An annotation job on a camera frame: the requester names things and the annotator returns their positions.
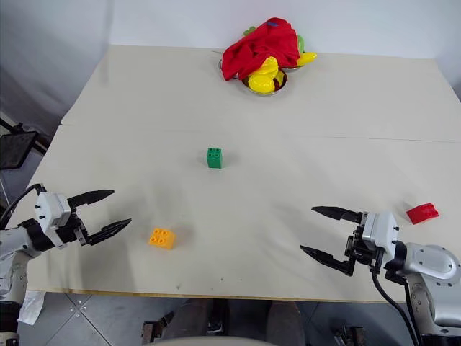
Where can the pointed yellow plastic toy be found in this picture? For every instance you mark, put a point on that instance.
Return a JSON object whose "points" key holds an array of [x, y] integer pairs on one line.
{"points": [[306, 58]]}

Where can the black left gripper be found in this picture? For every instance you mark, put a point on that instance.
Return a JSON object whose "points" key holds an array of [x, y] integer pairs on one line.
{"points": [[72, 232]]}

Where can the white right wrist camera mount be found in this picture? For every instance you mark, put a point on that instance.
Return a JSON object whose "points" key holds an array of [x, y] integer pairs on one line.
{"points": [[381, 230]]}

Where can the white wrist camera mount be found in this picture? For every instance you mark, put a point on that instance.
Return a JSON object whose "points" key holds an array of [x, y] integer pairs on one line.
{"points": [[381, 230], [50, 210]]}

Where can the red toy building block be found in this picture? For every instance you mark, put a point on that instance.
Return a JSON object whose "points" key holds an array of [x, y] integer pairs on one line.
{"points": [[422, 213]]}

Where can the dark metal foot bracket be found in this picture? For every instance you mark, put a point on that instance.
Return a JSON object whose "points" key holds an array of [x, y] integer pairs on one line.
{"points": [[347, 335], [155, 329]]}

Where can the green plastic toy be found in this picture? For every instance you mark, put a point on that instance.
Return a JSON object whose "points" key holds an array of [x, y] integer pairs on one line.
{"points": [[302, 43]]}

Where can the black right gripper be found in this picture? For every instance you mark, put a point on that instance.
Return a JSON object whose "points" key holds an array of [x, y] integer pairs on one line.
{"points": [[358, 245]]}

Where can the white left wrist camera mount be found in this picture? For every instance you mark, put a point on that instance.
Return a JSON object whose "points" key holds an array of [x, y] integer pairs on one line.
{"points": [[50, 210]]}

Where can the metal bowl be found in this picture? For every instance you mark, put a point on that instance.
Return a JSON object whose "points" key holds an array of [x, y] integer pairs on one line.
{"points": [[282, 84]]}

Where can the yellow toy building block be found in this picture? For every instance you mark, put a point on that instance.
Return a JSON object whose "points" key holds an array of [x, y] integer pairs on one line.
{"points": [[163, 238]]}

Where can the black metal stand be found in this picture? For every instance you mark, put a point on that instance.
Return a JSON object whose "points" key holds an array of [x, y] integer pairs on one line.
{"points": [[16, 147]]}

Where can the large yellow plastic toy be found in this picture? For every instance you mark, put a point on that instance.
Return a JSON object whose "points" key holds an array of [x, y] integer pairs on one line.
{"points": [[261, 83]]}

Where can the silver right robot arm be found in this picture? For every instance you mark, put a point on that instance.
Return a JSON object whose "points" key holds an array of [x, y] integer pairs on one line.
{"points": [[428, 263]]}

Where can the green toy building block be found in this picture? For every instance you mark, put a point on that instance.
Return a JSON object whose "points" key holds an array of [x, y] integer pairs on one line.
{"points": [[214, 158]]}

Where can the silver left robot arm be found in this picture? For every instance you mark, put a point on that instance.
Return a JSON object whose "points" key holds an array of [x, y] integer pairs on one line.
{"points": [[11, 245]]}

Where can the red cloth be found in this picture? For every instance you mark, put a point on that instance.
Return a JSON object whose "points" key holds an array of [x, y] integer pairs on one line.
{"points": [[263, 47]]}

